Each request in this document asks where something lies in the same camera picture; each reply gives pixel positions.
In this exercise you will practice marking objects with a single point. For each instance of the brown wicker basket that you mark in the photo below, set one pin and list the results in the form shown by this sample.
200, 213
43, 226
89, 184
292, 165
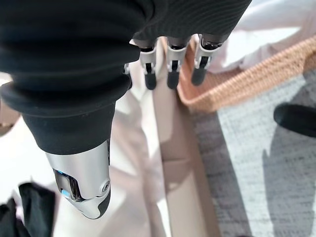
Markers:
222, 91

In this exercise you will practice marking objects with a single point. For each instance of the white bed sheet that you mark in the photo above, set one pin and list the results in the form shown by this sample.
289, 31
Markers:
138, 148

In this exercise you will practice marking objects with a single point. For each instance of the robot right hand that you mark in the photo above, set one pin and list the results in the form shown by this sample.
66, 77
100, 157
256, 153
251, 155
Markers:
74, 61

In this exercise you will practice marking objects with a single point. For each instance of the grey patterned rug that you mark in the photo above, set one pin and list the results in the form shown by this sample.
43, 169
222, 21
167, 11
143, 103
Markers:
247, 177

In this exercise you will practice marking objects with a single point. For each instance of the black garment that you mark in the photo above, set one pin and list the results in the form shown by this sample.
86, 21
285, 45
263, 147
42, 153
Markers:
29, 212

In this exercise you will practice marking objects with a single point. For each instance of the beige bed frame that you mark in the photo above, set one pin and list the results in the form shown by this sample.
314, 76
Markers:
179, 187

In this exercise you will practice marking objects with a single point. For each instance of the robot dark foot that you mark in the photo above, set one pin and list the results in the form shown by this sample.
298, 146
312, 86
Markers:
296, 119

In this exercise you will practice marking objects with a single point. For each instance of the white cloth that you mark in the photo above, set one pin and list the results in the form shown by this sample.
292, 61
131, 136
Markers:
261, 37

